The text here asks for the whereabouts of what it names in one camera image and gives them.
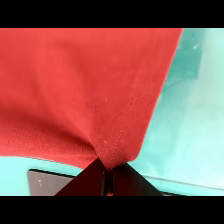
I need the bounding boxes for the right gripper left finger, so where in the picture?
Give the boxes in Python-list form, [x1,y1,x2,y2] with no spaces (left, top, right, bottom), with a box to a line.
[54,157,107,197]

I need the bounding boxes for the red T-shirt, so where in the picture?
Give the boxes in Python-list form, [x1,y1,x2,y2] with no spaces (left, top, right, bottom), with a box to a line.
[0,27,184,172]

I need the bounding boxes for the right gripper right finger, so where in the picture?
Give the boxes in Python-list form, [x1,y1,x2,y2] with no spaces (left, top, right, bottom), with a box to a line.
[111,162,164,197]

